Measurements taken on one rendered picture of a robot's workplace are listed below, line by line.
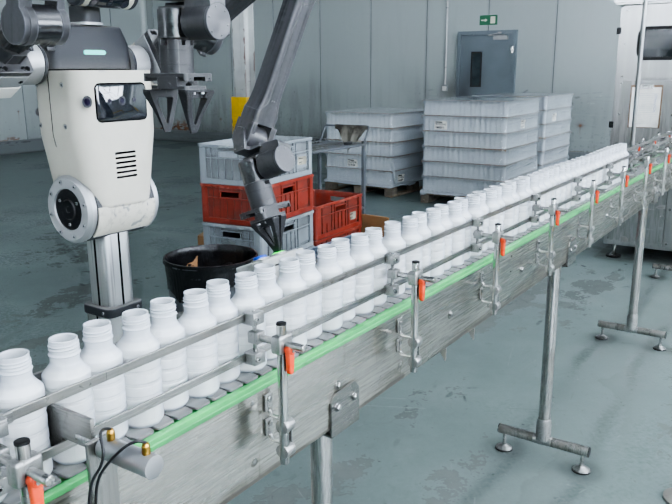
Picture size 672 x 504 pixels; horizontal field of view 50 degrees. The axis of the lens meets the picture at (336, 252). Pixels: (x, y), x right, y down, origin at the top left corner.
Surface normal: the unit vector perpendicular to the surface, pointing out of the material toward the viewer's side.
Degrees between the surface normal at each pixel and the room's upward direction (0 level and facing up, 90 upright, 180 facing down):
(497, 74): 90
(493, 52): 90
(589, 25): 90
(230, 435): 90
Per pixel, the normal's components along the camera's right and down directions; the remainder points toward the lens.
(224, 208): -0.46, 0.22
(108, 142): 0.83, 0.13
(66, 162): -0.54, 0.38
